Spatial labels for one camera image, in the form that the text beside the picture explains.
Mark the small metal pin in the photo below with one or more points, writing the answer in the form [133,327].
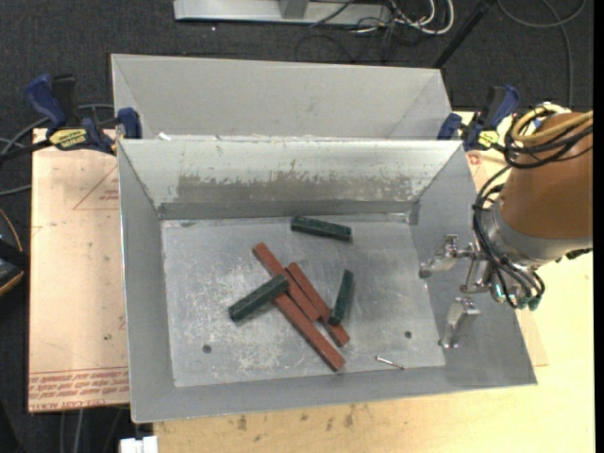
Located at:
[390,362]

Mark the grey metal bin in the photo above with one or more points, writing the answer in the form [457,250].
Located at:
[212,300]

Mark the black cylinder on white bracket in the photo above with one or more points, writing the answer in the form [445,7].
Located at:
[576,254]

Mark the brown cardboard board, red print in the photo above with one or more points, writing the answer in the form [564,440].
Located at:
[75,262]

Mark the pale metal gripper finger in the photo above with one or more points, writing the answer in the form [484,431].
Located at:
[456,321]
[439,261]

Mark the long red-brown flat block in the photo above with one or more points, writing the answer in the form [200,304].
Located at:
[312,334]

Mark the dark green flat block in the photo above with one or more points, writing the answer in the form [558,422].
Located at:
[342,297]
[322,228]
[258,297]

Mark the short red-brown flat block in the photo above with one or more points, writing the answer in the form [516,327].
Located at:
[307,291]

